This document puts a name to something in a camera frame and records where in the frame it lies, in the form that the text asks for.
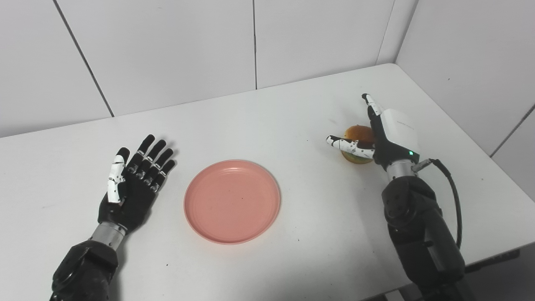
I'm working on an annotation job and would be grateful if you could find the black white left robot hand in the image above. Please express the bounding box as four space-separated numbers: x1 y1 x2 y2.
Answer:
97 134 176 235

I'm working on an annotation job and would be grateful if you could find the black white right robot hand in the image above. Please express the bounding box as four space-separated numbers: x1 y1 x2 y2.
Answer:
326 93 421 168

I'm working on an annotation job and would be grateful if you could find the toy hamburger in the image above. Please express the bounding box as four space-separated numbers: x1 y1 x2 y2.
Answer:
341 125 377 165

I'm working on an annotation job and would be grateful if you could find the pink round plate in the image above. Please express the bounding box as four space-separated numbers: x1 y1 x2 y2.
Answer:
184 159 281 245

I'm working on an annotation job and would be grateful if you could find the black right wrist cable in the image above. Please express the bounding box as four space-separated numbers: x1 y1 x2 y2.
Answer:
412 158 463 249

